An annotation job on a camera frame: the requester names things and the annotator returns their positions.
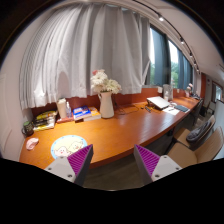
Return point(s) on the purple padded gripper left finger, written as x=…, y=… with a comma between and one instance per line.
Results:
x=74, y=167

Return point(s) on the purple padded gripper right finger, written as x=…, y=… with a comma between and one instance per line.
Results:
x=153, y=167

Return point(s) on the pink computer mouse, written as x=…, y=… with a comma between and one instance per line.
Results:
x=31, y=143

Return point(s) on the round cartoon mouse pad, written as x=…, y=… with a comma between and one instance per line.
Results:
x=67, y=145

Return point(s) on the tan wooden near chair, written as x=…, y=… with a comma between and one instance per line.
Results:
x=185, y=157

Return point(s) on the tan chair with grey cushion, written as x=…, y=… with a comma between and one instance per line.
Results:
x=192, y=139

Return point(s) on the stack of yellow black books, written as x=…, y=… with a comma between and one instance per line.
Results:
x=44, y=121

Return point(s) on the cream book under blue book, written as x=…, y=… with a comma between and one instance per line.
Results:
x=95, y=114

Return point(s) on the clear sanitizer bottle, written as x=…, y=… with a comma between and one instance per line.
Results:
x=68, y=110

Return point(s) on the dark green mug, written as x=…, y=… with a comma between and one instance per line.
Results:
x=27, y=128

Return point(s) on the silver laptop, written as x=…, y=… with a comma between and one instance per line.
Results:
x=159, y=102

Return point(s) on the black keyboard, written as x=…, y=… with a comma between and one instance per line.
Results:
x=182, y=108

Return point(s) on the white jug vase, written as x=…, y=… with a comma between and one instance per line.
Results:
x=106, y=105

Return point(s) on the clear water pitcher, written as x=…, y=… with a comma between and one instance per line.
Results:
x=168, y=92

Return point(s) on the white and pink flowers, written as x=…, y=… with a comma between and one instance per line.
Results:
x=101, y=83

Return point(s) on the white curtain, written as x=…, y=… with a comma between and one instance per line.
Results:
x=76, y=40

